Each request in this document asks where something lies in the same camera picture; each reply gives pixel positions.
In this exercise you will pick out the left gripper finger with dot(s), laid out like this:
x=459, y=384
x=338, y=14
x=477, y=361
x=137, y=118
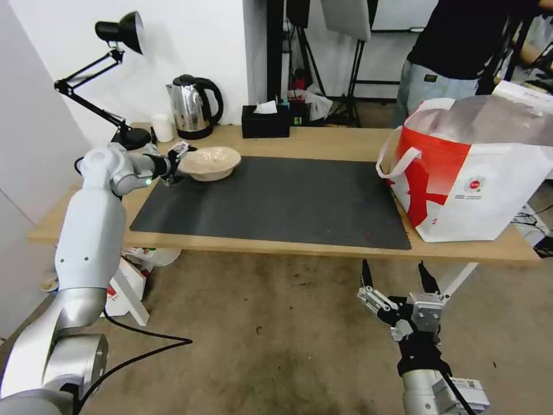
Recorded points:
x=172, y=178
x=181, y=149

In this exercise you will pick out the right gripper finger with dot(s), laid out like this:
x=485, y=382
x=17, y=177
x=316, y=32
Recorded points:
x=376, y=300
x=430, y=281

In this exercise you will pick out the beige paper bowl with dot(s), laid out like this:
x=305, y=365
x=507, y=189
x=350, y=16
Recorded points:
x=211, y=162

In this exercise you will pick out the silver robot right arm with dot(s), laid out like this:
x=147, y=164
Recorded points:
x=419, y=391

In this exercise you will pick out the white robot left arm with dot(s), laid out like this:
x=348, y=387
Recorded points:
x=86, y=225

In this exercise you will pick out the white printed bag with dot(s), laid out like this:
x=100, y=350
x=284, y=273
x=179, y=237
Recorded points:
x=151, y=257

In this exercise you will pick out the red and white takeout bag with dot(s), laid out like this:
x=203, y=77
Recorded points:
x=475, y=173

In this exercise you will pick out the white cylindrical cup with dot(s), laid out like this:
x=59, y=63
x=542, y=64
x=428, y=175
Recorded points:
x=163, y=128

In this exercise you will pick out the white table leg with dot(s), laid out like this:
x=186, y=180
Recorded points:
x=460, y=279

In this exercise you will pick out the silver electric kettle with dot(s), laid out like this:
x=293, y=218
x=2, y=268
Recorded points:
x=190, y=108

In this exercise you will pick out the black tissue box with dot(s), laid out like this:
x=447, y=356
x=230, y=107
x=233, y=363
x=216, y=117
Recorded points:
x=264, y=123

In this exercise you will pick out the black table mat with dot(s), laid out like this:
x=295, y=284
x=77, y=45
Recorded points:
x=276, y=203

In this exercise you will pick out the white cardboard box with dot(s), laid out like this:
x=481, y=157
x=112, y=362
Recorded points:
x=127, y=289

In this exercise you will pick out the black desk lamp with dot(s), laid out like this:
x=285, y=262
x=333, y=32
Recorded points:
x=125, y=30

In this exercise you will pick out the pile of plastic bags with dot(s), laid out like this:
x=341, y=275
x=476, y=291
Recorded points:
x=313, y=103

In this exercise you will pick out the black light stand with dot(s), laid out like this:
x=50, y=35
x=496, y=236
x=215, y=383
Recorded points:
x=354, y=82

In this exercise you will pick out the white softbox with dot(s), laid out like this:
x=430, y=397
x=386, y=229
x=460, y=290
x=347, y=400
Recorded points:
x=345, y=17

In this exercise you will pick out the white flat box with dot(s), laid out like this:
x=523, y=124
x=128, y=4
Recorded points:
x=525, y=91

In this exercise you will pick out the person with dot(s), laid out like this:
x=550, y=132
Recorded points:
x=453, y=43

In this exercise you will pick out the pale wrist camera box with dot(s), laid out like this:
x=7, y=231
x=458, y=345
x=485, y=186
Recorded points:
x=427, y=312

